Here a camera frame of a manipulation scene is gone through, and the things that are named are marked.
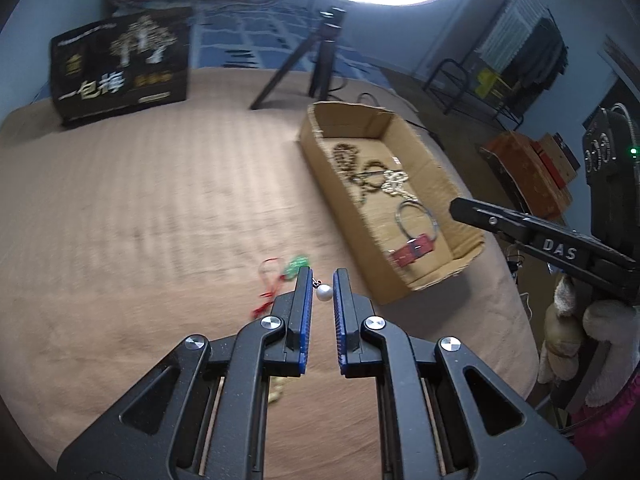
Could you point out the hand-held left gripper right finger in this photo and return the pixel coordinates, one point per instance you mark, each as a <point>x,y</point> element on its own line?
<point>342,330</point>

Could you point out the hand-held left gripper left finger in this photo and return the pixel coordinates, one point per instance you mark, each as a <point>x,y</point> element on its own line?
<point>302,330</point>

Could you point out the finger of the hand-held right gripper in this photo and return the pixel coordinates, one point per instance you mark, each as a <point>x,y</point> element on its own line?
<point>500,220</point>

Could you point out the pearl pendant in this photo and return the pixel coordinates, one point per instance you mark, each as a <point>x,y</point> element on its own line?
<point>323,293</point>

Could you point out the metal bangle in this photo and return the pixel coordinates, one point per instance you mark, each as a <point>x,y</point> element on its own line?
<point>434,222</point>

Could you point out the red rectangular charm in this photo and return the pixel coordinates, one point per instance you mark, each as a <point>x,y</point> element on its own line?
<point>411,251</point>

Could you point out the cardboard box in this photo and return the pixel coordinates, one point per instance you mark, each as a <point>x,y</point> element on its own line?
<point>345,195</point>

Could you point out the person's right forearm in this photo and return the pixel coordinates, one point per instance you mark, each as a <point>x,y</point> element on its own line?
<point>610,340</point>

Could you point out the brown box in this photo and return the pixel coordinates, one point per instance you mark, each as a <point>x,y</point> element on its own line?
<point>555,157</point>

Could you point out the silver flexible conduit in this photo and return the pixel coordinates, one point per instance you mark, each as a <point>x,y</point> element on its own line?
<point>631,120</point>

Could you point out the black clothes rack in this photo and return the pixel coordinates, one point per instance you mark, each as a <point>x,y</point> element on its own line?
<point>450,80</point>

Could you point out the dark hanging clothes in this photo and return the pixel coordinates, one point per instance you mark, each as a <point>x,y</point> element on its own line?
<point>545,60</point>

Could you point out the striped towel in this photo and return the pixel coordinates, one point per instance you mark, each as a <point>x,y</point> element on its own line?
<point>510,30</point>

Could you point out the pink garment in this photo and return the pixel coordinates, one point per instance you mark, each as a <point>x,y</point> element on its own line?
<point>610,430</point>

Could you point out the black tripod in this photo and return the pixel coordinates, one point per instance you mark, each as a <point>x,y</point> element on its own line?
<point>322,45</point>

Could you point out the blue patterned bed sheet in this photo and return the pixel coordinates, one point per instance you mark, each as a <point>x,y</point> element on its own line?
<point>240,40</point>

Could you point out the black printed box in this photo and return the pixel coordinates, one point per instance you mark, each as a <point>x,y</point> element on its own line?
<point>120,70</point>

